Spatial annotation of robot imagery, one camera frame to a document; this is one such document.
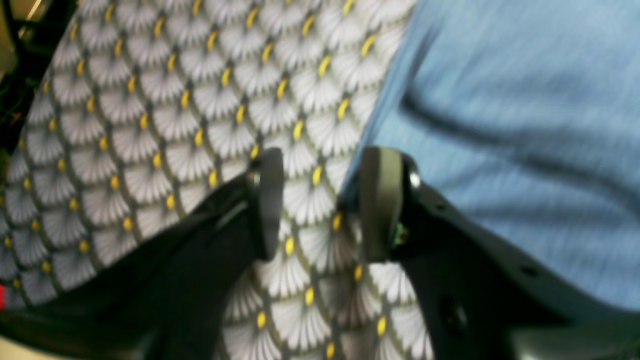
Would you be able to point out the left gripper white image-right left finger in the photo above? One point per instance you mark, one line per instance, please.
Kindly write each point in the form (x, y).
(166, 299)

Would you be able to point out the left gripper white image-right right finger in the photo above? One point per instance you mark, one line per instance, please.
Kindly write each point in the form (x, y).
(481, 297)

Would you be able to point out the fan-patterned tablecloth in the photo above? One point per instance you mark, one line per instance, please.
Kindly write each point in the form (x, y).
(150, 105)

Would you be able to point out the blue T-shirt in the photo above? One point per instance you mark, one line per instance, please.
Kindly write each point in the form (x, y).
(524, 114)

